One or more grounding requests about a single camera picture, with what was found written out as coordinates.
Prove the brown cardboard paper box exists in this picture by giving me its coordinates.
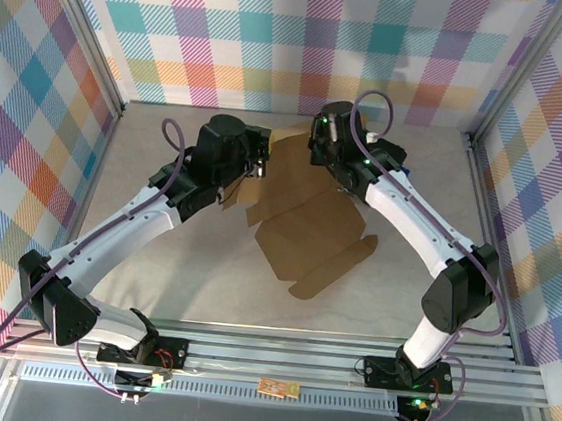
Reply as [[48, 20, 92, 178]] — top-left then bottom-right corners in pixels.
[[211, 97, 393, 310]]

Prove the small orange label tag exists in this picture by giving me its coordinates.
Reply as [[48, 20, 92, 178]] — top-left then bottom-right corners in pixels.
[[256, 376, 302, 400]]

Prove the aluminium left floor rail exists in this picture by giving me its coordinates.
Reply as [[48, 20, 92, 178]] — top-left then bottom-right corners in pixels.
[[37, 104, 125, 326]]

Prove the aluminium floor rail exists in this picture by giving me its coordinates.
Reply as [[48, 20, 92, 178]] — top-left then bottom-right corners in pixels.
[[37, 104, 125, 326], [444, 133, 546, 367]]

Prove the aluminium right floor rail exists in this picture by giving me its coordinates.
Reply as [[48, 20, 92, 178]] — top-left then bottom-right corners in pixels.
[[444, 133, 546, 367]]

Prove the aluminium left frame post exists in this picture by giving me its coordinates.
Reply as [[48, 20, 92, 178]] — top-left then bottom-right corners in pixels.
[[17, 0, 137, 119]]

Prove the aluminium frame post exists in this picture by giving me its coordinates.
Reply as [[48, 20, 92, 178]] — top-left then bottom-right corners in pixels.
[[467, 0, 562, 157], [17, 0, 137, 119]]

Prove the aluminium right frame post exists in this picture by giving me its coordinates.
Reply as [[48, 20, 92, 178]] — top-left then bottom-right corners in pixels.
[[467, 0, 562, 157]]

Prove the aluminium mounting rail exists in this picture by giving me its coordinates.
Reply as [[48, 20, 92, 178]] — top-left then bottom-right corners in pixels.
[[0, 294, 554, 415]]

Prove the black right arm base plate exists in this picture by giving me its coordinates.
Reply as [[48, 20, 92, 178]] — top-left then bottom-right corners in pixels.
[[360, 352, 457, 396]]

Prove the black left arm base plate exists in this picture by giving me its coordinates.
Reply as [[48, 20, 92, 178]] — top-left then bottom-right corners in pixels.
[[95, 329, 192, 371]]

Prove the slotted grey cable duct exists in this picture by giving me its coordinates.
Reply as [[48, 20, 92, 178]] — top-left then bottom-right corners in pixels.
[[16, 357, 406, 420]]

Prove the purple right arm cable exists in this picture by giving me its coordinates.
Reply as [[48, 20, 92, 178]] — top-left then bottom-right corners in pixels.
[[318, 87, 532, 421]]

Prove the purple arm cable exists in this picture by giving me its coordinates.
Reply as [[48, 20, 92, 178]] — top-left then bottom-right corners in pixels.
[[0, 100, 191, 403], [318, 87, 532, 421]]

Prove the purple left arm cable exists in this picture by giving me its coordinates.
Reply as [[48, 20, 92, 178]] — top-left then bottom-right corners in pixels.
[[0, 100, 191, 403]]

